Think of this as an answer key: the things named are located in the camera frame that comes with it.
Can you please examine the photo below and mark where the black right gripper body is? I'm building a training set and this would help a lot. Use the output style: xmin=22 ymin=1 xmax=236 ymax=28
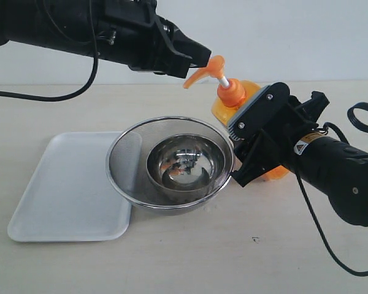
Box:
xmin=231 ymin=94 xmax=326 ymax=172

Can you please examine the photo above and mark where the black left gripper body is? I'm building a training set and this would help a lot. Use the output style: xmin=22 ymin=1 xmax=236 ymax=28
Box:
xmin=91 ymin=0 xmax=193 ymax=77

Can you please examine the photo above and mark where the orange pump soap bottle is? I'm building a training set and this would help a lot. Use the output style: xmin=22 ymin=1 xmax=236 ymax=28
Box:
xmin=183 ymin=55 xmax=291 ymax=181

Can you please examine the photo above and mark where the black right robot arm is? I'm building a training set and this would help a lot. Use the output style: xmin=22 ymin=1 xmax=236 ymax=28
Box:
xmin=228 ymin=91 xmax=368 ymax=227

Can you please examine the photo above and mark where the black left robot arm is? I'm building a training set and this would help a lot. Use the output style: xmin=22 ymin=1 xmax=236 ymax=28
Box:
xmin=0 ymin=1 xmax=212 ymax=78

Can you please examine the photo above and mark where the small stainless steel bowl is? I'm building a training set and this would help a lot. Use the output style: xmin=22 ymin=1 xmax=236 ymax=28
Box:
xmin=146 ymin=134 xmax=231 ymax=204

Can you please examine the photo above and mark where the steel mesh strainer basket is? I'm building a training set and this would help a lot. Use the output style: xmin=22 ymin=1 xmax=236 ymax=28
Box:
xmin=105 ymin=116 xmax=235 ymax=216

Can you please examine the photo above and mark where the white rectangular plastic tray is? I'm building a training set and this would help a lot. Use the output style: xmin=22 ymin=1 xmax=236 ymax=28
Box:
xmin=7 ymin=132 xmax=131 ymax=243

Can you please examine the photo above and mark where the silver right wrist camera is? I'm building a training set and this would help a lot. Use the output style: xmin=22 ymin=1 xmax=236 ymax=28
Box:
xmin=227 ymin=82 xmax=290 ymax=141

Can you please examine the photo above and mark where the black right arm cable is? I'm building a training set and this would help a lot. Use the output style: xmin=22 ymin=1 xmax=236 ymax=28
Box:
xmin=293 ymin=103 xmax=368 ymax=278

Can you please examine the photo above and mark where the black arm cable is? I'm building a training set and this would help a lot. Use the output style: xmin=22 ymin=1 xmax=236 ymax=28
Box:
xmin=293 ymin=103 xmax=368 ymax=278
xmin=0 ymin=2 xmax=99 ymax=102

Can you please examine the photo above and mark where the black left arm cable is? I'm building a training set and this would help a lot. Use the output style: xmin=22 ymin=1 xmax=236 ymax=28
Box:
xmin=0 ymin=2 xmax=99 ymax=102

